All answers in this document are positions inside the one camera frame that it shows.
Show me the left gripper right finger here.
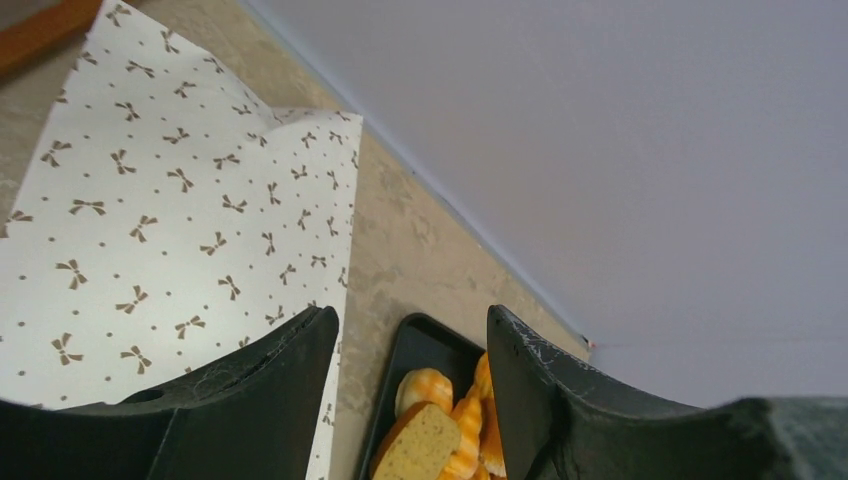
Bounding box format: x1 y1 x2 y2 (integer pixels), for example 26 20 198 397
487 305 847 479

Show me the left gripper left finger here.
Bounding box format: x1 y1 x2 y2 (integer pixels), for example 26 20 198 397
1 307 340 479

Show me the fake croissant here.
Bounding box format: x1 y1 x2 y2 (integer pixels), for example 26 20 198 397
439 395 483 479

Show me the sliced seeded fake bread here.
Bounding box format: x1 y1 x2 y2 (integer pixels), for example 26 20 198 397
370 402 461 480

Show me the white patterned paper bag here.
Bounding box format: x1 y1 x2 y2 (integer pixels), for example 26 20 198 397
1 1 363 479

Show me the round fake bread bun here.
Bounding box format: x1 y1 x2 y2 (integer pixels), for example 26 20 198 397
394 368 453 417

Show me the black plastic tray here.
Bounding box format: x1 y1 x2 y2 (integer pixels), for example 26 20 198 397
357 313 488 480

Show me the orange wooden shelf rack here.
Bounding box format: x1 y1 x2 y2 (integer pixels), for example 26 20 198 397
1 1 102 78

